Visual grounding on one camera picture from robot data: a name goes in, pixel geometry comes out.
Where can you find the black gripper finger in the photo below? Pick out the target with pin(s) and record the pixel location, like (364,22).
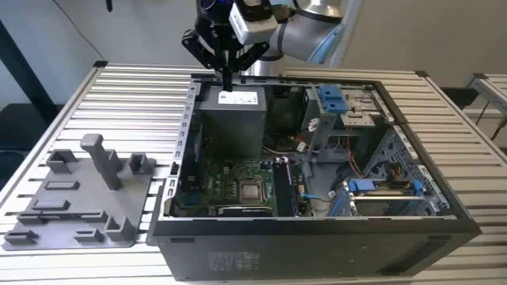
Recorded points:
(201,50)
(254,56)

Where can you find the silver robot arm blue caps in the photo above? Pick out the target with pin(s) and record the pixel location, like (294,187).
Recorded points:
(301,38)

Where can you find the blue plastic drive latch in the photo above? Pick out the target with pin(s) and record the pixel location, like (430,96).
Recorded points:
(332,98)

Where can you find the grey power supply unit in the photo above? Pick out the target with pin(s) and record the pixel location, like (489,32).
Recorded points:
(230,127)

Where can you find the black table corner cap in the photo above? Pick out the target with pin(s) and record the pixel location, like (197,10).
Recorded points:
(101,63)
(422,73)

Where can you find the silver metal drive cage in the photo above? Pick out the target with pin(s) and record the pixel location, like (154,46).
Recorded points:
(357,118)

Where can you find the green motherboard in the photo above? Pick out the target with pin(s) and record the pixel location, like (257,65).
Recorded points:
(222,178)

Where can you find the silver CPU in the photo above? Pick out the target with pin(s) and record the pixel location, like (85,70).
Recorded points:
(250,191)

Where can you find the blue disk carrier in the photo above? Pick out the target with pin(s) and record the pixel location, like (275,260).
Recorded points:
(362,185)

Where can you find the black graphics card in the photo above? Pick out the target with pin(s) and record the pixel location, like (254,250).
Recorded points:
(246,211)

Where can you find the grey plastic parts rack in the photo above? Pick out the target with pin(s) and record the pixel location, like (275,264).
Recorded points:
(79,202)

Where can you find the slatted metal side table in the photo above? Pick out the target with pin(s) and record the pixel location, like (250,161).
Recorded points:
(496,86)

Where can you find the black open PC case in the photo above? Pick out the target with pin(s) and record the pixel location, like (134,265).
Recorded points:
(277,252)

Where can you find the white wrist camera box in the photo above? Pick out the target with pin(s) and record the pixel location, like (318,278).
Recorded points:
(254,26)

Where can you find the black desk frame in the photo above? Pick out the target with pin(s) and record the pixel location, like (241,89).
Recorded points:
(23,127)

